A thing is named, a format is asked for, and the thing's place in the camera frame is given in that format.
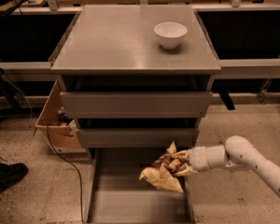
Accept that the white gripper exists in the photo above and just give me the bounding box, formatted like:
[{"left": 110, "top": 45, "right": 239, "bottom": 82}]
[{"left": 174, "top": 147, "right": 209, "bottom": 176}]

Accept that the brown sea salt chip bag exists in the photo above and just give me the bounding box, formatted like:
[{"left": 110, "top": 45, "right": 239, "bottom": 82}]
[{"left": 139, "top": 142, "right": 190, "bottom": 193}]

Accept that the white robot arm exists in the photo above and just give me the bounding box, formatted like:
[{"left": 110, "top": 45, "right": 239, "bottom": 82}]
[{"left": 175, "top": 135, "right": 280, "bottom": 198}]

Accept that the grey open bottom drawer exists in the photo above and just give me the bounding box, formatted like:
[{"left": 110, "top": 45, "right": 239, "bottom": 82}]
[{"left": 86, "top": 148, "right": 195, "bottom": 224}]

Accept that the grey drawer cabinet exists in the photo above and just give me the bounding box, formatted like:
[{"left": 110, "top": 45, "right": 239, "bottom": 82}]
[{"left": 51, "top": 5, "right": 220, "bottom": 151}]

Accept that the grey middle drawer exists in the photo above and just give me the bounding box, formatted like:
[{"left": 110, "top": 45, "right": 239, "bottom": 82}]
[{"left": 77, "top": 128, "right": 199, "bottom": 148}]

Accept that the grey top drawer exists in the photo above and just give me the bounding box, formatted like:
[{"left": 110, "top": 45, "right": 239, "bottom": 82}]
[{"left": 60, "top": 91, "right": 212, "bottom": 119}]

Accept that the cardboard box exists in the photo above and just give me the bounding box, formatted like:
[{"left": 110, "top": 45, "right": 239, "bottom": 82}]
[{"left": 35, "top": 82, "right": 85, "bottom": 153}]

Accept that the white ceramic bowl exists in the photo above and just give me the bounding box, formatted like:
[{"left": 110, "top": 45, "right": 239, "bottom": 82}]
[{"left": 154, "top": 21, "right": 188, "bottom": 49}]

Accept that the black boot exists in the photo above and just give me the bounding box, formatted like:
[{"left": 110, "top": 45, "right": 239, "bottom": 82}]
[{"left": 0, "top": 157, "right": 29, "bottom": 192}]

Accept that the black floor cable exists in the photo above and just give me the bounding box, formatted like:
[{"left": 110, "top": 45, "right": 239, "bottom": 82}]
[{"left": 45, "top": 124, "right": 84, "bottom": 224}]

